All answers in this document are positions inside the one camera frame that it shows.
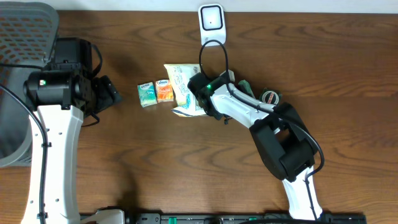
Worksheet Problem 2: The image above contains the dark grey plastic basket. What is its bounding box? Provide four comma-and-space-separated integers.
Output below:
1, 1, 59, 167

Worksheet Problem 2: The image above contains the teal tissue box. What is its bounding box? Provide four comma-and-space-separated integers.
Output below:
137, 82, 157, 108

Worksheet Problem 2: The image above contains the cream snack bag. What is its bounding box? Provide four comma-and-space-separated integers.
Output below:
164, 63, 206, 117

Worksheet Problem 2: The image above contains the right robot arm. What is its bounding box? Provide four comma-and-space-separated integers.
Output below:
188, 73, 323, 220

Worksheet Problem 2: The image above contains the mint green wipes pack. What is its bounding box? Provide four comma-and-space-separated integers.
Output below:
238, 80, 256, 98

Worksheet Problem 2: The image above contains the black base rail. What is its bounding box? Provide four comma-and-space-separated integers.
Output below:
79, 205, 368, 224

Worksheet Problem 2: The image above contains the white barcode scanner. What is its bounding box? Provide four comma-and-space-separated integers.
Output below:
198, 4, 226, 45

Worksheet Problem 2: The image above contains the orange small packet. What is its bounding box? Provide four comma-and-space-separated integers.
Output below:
155, 80, 174, 103

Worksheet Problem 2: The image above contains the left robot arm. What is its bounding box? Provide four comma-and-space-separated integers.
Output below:
22, 38, 126, 223

